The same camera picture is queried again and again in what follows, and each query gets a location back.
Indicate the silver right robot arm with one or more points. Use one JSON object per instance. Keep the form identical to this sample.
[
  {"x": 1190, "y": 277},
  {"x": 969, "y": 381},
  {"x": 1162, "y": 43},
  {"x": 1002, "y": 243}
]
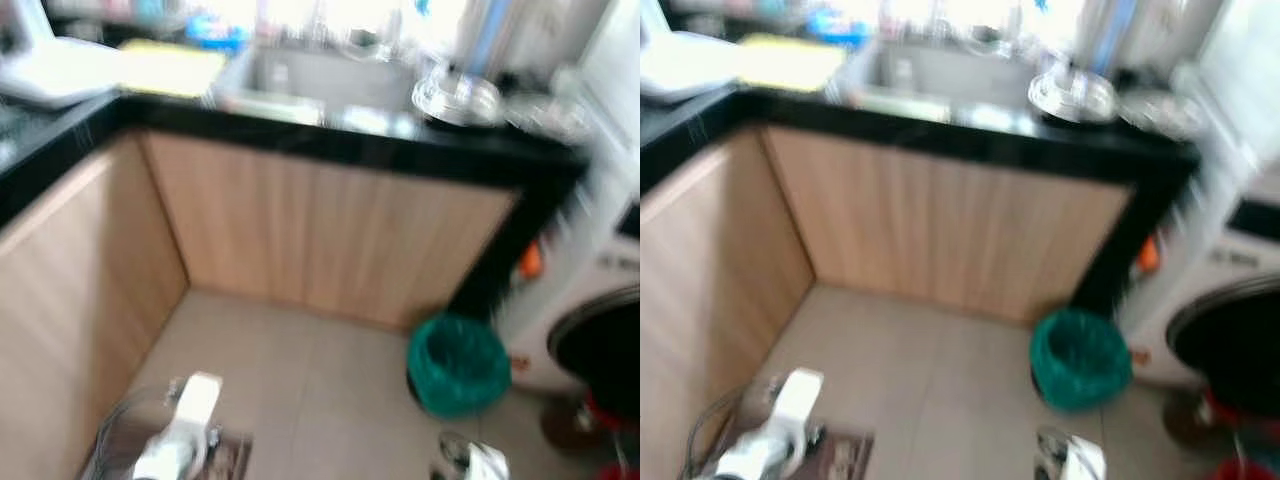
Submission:
[
  {"x": 452, "y": 455},
  {"x": 1052, "y": 450}
]

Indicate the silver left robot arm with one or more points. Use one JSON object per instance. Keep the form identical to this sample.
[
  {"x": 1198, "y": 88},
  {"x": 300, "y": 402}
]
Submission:
[
  {"x": 750, "y": 458},
  {"x": 160, "y": 458}
]

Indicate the wooden kitchen cabinet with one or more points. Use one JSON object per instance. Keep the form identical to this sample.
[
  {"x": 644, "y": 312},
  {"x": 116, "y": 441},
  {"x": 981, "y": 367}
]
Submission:
[
  {"x": 940, "y": 220},
  {"x": 300, "y": 230}
]

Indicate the white washing machine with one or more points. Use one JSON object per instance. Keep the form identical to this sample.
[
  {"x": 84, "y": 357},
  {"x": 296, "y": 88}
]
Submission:
[
  {"x": 1230, "y": 260},
  {"x": 600, "y": 270}
]

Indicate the steel lid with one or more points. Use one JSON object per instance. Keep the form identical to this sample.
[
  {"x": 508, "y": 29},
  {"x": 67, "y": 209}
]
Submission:
[
  {"x": 1160, "y": 112},
  {"x": 548, "y": 115}
]

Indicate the red plastic stool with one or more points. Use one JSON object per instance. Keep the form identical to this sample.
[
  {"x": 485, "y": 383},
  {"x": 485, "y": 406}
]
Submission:
[
  {"x": 612, "y": 410},
  {"x": 1235, "y": 405}
]

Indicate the white tray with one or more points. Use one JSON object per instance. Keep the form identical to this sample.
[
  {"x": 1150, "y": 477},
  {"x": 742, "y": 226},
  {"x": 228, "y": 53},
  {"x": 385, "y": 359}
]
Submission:
[
  {"x": 685, "y": 65},
  {"x": 55, "y": 72}
]

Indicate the green lined trash bin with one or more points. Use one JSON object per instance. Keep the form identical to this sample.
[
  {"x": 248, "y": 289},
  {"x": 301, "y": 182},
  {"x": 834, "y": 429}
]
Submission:
[
  {"x": 460, "y": 370},
  {"x": 1082, "y": 362}
]

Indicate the yellow cloth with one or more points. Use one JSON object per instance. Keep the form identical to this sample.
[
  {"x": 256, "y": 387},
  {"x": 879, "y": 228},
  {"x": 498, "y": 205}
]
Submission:
[
  {"x": 790, "y": 62},
  {"x": 170, "y": 68}
]

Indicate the white water purifier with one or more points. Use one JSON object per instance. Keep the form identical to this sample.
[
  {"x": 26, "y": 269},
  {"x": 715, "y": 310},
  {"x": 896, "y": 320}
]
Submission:
[
  {"x": 1095, "y": 35},
  {"x": 478, "y": 40}
]

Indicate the steel plate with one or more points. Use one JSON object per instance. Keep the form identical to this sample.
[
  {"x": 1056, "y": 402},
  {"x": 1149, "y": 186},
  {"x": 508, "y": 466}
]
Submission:
[
  {"x": 1034, "y": 100},
  {"x": 420, "y": 102}
]

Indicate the stainless steel sink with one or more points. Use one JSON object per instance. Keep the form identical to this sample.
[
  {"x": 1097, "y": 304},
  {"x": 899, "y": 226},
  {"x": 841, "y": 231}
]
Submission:
[
  {"x": 320, "y": 85},
  {"x": 940, "y": 80}
]

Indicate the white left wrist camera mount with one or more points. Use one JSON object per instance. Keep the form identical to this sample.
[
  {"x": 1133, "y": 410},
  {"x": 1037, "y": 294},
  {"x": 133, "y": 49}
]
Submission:
[
  {"x": 196, "y": 400},
  {"x": 798, "y": 395}
]

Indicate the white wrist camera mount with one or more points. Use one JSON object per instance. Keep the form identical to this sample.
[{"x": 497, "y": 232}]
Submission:
[
  {"x": 798, "y": 395},
  {"x": 196, "y": 400},
  {"x": 488, "y": 465},
  {"x": 1088, "y": 460}
]

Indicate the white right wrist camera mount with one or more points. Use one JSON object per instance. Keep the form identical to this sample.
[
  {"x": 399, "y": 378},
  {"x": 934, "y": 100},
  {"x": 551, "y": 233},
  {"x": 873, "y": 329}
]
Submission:
[
  {"x": 1088, "y": 460},
  {"x": 488, "y": 465}
]

